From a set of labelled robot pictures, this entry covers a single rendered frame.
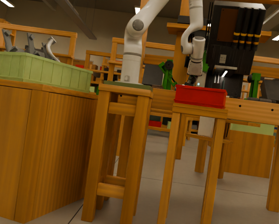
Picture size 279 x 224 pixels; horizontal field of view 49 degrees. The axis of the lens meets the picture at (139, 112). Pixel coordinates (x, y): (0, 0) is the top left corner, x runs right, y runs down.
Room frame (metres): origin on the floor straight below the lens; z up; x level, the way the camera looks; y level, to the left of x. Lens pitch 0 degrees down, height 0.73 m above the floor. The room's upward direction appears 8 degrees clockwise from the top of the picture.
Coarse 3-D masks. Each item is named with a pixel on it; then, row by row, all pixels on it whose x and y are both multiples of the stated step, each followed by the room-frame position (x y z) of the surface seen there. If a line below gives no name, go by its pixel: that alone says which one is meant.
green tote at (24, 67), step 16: (0, 64) 1.87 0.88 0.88; (16, 64) 1.80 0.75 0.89; (32, 64) 1.81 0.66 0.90; (48, 64) 1.91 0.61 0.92; (64, 64) 2.03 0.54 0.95; (16, 80) 1.79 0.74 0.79; (32, 80) 1.82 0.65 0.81; (48, 80) 1.93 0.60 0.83; (64, 80) 2.05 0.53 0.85; (80, 80) 2.19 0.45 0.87
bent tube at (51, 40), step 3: (51, 36) 2.35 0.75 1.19; (48, 39) 2.36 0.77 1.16; (51, 39) 2.35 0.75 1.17; (48, 42) 2.31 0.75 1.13; (51, 42) 2.33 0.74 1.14; (54, 42) 2.37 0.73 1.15; (48, 45) 2.28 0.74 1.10; (48, 48) 2.27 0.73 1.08; (48, 51) 2.27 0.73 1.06; (51, 54) 2.27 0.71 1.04; (51, 57) 2.28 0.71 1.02; (57, 60) 2.30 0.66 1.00
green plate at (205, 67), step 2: (204, 52) 2.45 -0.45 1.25; (204, 54) 2.45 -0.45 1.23; (204, 56) 2.46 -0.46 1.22; (204, 58) 2.46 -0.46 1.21; (202, 60) 2.46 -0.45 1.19; (204, 60) 2.46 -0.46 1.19; (202, 62) 2.46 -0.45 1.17; (204, 62) 2.46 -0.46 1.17; (204, 64) 2.46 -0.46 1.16; (206, 64) 2.45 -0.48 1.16; (204, 66) 2.46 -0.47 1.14; (206, 66) 2.45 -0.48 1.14; (208, 66) 2.45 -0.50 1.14; (202, 68) 2.46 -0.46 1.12; (204, 68) 2.46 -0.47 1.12; (206, 68) 2.45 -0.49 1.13; (202, 70) 2.46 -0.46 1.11; (204, 70) 2.46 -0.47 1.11; (206, 70) 2.45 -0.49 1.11; (204, 72) 2.52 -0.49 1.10; (206, 72) 2.48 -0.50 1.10
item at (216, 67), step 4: (216, 68) 2.30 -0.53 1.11; (220, 68) 2.28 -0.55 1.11; (224, 68) 2.25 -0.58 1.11; (228, 68) 2.24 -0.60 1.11; (232, 68) 2.24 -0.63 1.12; (236, 68) 2.23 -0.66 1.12; (212, 72) 2.53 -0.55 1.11; (216, 72) 2.49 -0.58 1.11; (220, 72) 2.47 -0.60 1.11; (224, 72) 2.37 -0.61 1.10; (228, 72) 2.34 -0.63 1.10; (232, 72) 2.31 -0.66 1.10; (228, 76) 2.55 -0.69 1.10
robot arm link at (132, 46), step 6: (126, 30) 1.99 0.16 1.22; (126, 36) 2.03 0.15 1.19; (126, 42) 2.01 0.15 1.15; (132, 42) 2.00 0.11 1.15; (138, 42) 2.03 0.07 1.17; (126, 48) 1.96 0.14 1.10; (132, 48) 1.94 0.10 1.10; (138, 48) 1.95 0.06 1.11; (132, 54) 1.94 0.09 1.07; (138, 54) 1.96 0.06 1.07
